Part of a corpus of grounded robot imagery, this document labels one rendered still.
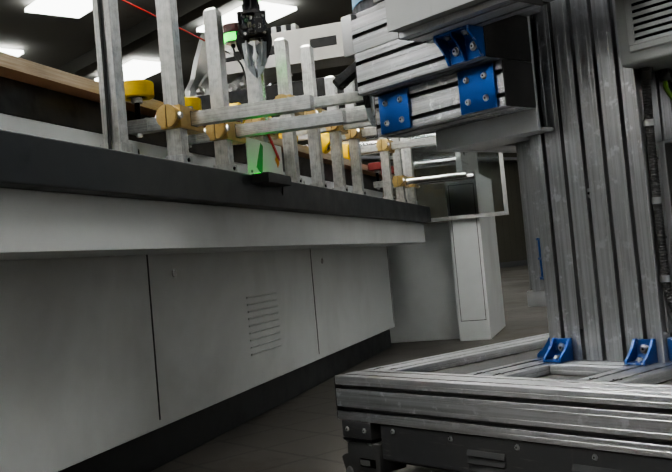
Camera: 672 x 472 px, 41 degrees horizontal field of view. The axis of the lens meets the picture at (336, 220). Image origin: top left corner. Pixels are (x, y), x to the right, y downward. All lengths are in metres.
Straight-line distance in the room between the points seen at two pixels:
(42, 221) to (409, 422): 0.76
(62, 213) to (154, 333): 0.73
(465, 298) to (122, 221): 3.07
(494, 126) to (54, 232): 0.88
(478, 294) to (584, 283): 2.82
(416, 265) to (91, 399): 3.02
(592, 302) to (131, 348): 1.04
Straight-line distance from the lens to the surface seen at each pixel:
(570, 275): 1.80
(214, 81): 2.22
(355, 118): 2.39
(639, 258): 1.72
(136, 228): 1.77
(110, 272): 2.07
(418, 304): 4.78
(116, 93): 1.74
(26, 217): 1.48
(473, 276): 4.59
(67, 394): 1.91
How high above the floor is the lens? 0.46
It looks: 3 degrees up
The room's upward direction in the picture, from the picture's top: 5 degrees counter-clockwise
